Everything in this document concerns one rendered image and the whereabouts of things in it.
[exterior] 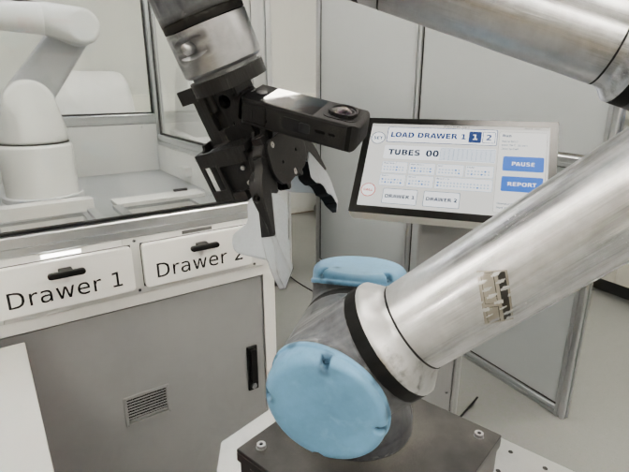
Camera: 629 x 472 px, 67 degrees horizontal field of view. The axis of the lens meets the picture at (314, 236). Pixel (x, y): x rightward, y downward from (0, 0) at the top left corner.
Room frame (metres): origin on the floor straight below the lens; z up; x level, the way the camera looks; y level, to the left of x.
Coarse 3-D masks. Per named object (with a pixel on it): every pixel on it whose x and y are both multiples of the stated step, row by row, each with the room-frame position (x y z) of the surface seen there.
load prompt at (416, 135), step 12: (396, 132) 1.41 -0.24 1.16; (408, 132) 1.40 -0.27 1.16; (420, 132) 1.38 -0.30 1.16; (432, 132) 1.37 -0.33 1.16; (444, 132) 1.37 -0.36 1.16; (456, 132) 1.36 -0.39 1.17; (468, 132) 1.35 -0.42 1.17; (480, 132) 1.34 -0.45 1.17; (492, 132) 1.33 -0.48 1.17; (468, 144) 1.32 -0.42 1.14; (480, 144) 1.31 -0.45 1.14; (492, 144) 1.30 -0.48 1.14
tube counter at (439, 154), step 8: (432, 152) 1.33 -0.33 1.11; (440, 152) 1.33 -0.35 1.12; (448, 152) 1.32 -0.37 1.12; (456, 152) 1.31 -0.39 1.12; (464, 152) 1.31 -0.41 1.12; (472, 152) 1.30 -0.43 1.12; (480, 152) 1.30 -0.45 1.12; (488, 152) 1.29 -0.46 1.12; (440, 160) 1.31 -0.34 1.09; (448, 160) 1.30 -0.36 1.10; (456, 160) 1.30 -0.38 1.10; (464, 160) 1.29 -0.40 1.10; (472, 160) 1.29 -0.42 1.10; (480, 160) 1.28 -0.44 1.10; (488, 160) 1.27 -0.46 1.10
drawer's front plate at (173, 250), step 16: (160, 240) 1.12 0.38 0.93; (176, 240) 1.13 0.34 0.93; (192, 240) 1.15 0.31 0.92; (208, 240) 1.18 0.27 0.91; (224, 240) 1.20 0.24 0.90; (144, 256) 1.08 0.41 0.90; (160, 256) 1.10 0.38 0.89; (176, 256) 1.13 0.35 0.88; (192, 256) 1.15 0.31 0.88; (208, 256) 1.17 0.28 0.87; (224, 256) 1.20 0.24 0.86; (240, 256) 1.22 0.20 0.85; (144, 272) 1.08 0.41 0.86; (160, 272) 1.10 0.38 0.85; (176, 272) 1.12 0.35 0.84; (192, 272) 1.15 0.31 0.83; (208, 272) 1.17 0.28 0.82
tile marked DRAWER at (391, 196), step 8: (384, 192) 1.29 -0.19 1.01; (392, 192) 1.28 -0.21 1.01; (400, 192) 1.28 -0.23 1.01; (408, 192) 1.27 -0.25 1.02; (416, 192) 1.26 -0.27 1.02; (384, 200) 1.27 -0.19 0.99; (392, 200) 1.26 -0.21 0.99; (400, 200) 1.26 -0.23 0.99; (408, 200) 1.25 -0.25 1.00; (416, 200) 1.25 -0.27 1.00
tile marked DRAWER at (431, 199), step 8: (424, 192) 1.26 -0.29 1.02; (432, 192) 1.25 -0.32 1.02; (440, 192) 1.25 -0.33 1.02; (448, 192) 1.24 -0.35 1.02; (424, 200) 1.24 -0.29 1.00; (432, 200) 1.24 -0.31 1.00; (440, 200) 1.23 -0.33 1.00; (448, 200) 1.22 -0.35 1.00; (456, 200) 1.22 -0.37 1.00; (448, 208) 1.21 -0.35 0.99; (456, 208) 1.21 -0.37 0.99
